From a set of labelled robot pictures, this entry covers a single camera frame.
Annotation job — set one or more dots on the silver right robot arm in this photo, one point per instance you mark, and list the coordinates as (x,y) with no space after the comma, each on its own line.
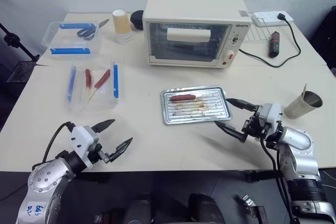
(302,155)

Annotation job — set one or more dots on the metal bracket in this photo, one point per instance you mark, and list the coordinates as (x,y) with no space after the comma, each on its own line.
(250,205)

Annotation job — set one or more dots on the white cup stack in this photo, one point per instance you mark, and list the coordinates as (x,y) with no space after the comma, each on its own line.
(125,39)

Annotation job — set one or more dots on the clear box with blue clips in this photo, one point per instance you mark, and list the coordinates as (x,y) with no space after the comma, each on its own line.
(68,45)
(105,95)

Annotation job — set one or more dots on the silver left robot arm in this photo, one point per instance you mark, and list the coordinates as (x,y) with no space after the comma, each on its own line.
(44,179)

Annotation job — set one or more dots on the black mesh stand base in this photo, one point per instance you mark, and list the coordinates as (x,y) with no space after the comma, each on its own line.
(22,70)

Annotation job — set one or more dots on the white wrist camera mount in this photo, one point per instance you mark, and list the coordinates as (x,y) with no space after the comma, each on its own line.
(82,138)
(273,115)

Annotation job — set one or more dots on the brown paper cup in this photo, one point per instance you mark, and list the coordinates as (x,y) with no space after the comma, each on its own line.
(121,22)

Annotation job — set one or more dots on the metal cup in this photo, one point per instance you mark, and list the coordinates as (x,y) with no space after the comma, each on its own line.
(302,104)

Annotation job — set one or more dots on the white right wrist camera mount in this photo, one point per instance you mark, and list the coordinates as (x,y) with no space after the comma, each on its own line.
(273,115)

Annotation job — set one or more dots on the white power strip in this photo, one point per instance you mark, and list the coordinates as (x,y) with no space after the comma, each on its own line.
(267,18)

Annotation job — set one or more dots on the black table frame bar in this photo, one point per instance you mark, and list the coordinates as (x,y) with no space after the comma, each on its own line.
(262,175)

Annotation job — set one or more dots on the black round object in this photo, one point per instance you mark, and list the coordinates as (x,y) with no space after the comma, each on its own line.
(137,20)

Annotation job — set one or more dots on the black and red tool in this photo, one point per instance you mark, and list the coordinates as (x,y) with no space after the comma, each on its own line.
(274,44)

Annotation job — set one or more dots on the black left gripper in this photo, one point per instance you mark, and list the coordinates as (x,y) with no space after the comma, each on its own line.
(97,153)

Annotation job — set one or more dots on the dark rounded shape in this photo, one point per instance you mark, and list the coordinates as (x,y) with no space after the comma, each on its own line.
(139,209)
(202,209)

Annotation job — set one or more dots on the black tripod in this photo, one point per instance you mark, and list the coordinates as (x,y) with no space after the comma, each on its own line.
(13,40)

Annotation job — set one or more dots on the cream toaster oven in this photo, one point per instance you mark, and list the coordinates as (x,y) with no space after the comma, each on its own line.
(194,24)

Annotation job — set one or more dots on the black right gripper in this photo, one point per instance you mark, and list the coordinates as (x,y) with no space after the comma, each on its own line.
(255,124)

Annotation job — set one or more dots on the bare red sausage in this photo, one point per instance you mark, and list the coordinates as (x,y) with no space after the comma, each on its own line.
(182,97)

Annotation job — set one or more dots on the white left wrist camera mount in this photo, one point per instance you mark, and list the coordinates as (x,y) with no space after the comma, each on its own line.
(82,138)

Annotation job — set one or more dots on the ribbed metal baking tray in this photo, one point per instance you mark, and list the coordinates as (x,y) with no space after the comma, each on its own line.
(210,106)

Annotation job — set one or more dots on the black chair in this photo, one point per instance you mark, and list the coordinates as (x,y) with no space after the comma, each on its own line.
(324,32)

